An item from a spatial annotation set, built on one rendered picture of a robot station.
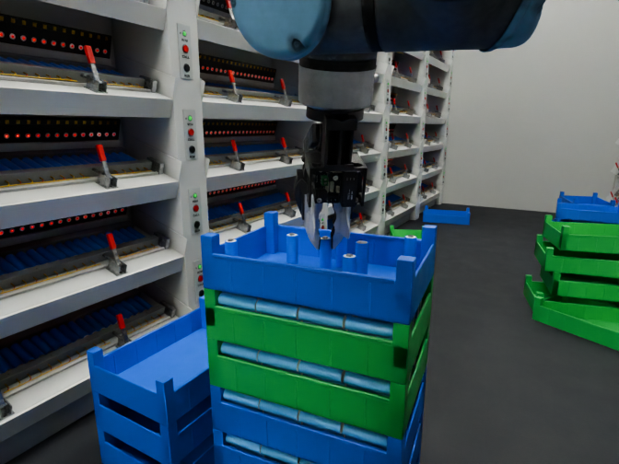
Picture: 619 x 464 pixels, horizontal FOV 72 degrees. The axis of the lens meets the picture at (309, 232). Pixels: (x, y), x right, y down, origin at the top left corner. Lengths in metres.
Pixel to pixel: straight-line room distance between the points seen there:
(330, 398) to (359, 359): 0.08
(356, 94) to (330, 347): 0.32
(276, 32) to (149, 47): 0.81
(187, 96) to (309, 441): 0.83
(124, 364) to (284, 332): 0.43
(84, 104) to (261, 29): 0.64
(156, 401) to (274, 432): 0.20
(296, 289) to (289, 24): 0.33
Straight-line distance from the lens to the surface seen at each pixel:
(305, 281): 0.55
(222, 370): 0.69
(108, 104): 1.00
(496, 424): 1.09
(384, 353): 0.55
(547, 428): 1.13
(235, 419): 0.72
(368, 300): 0.53
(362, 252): 0.60
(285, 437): 0.69
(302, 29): 0.36
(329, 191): 0.54
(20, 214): 0.91
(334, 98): 0.50
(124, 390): 0.83
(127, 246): 1.11
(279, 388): 0.64
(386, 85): 2.33
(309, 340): 0.58
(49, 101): 0.94
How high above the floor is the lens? 0.63
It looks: 14 degrees down
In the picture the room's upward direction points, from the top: straight up
